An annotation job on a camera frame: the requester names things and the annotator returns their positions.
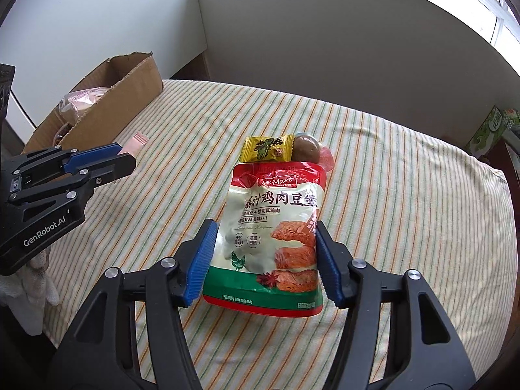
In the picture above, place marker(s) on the white and red snack pouch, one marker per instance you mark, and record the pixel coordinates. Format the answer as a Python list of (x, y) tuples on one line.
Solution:
[(260, 219)]

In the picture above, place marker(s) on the green printed box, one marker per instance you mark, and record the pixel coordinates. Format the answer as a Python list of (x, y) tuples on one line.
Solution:
[(487, 134)]

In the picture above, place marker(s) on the pink candy packet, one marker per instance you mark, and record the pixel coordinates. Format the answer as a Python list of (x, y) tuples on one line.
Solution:
[(140, 142)]

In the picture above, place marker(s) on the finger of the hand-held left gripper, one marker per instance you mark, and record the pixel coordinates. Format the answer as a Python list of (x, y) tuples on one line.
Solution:
[(113, 168), (93, 156)]

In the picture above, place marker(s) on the brown cardboard box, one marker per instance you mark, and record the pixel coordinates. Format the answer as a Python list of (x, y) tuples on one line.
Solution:
[(122, 101)]

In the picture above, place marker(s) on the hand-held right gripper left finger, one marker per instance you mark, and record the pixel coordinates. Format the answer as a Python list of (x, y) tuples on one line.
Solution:
[(201, 264)]

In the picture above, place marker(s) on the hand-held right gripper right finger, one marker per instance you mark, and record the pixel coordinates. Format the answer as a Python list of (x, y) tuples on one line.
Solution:
[(329, 264)]

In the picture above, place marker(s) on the yellow wrapped candy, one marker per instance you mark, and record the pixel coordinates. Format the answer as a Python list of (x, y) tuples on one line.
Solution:
[(264, 149)]

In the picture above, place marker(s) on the striped tablecloth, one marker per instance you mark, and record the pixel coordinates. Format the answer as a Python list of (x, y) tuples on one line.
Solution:
[(406, 219)]

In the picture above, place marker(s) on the brown egg snack red wrapper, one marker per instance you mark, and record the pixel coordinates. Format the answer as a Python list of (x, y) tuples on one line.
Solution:
[(306, 148)]

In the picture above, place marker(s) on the green white packet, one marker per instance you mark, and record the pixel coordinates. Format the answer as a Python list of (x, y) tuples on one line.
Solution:
[(512, 122)]

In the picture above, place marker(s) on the person's left hand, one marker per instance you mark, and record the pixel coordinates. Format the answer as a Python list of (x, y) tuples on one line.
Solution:
[(36, 280)]

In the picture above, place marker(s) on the window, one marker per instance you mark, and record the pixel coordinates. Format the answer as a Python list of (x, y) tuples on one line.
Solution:
[(508, 20)]

